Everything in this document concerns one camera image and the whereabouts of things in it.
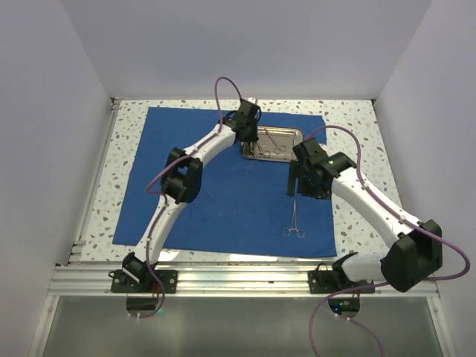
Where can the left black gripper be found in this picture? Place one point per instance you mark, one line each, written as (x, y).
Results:
(254, 136)

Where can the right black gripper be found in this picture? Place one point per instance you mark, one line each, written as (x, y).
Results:
(319, 193)

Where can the steel hemostat forceps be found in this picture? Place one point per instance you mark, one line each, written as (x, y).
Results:
(293, 228)

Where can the blue surgical drape cloth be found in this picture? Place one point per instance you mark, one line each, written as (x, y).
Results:
(242, 207)

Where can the steel scissors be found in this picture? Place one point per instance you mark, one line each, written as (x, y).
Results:
(279, 150)

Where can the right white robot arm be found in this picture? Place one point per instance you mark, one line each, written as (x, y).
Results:
(413, 252)

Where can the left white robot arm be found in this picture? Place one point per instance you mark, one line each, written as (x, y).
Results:
(180, 182)

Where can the stainless steel instrument tray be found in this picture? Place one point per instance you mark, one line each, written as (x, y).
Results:
(284, 136)

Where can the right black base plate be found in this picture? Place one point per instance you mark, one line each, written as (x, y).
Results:
(328, 281)

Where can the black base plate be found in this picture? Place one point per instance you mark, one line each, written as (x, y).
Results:
(123, 283)
(328, 281)

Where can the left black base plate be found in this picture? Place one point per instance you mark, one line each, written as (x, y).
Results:
(123, 283)

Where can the aluminium mounting rail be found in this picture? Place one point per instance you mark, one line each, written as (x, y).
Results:
(216, 279)

